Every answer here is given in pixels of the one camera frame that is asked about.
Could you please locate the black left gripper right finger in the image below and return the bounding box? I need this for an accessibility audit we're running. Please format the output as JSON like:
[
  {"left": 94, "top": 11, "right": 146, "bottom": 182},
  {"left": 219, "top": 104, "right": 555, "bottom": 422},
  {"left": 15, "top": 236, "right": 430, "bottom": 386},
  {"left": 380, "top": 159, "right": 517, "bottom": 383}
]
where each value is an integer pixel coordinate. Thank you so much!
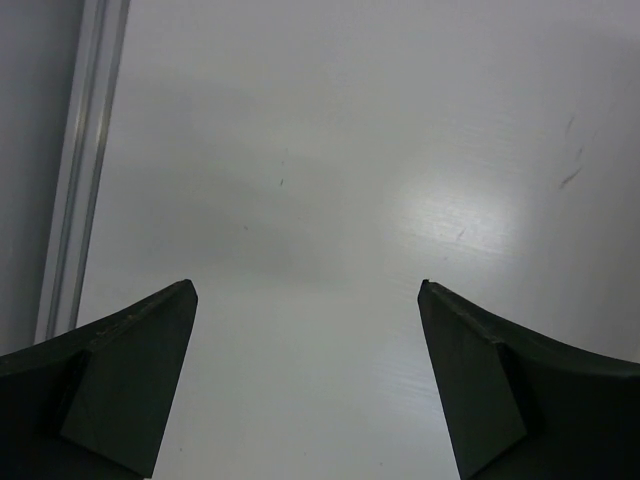
[{"left": 418, "top": 280, "right": 639, "bottom": 479}]

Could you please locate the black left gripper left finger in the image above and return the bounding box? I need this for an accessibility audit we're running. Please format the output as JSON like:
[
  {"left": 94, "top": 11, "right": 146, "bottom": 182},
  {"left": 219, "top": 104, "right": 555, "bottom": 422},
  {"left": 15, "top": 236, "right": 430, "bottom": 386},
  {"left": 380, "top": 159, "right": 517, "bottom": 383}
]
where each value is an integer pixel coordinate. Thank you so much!
[{"left": 1, "top": 280, "right": 198, "bottom": 479}]

